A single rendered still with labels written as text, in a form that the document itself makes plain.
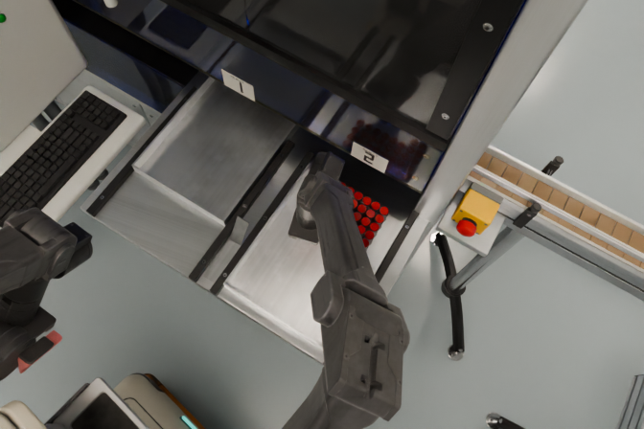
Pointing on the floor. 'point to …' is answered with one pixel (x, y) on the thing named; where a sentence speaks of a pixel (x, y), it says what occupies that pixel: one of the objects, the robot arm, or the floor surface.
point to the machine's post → (517, 67)
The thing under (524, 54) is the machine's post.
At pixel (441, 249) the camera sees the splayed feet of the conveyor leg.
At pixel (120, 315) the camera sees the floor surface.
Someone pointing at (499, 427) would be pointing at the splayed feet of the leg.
